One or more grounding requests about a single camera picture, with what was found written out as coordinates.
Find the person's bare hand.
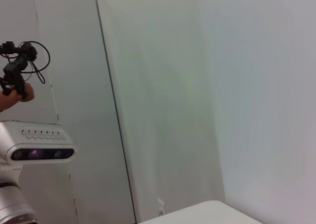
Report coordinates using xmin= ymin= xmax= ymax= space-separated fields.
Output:
xmin=4 ymin=82 xmax=36 ymax=106

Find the person's bare forearm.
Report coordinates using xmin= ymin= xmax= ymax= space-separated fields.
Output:
xmin=0 ymin=95 xmax=12 ymax=113

